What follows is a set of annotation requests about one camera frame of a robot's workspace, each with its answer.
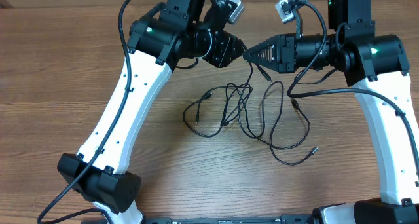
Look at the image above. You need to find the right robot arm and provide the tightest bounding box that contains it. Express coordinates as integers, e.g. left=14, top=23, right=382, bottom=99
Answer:
left=243, top=0, right=418, bottom=223

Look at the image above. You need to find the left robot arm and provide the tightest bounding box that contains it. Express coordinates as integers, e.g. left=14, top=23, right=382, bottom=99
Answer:
left=58, top=0, right=244, bottom=223

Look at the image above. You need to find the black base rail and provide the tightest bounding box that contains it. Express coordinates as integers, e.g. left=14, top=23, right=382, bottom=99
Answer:
left=82, top=214, right=323, bottom=224

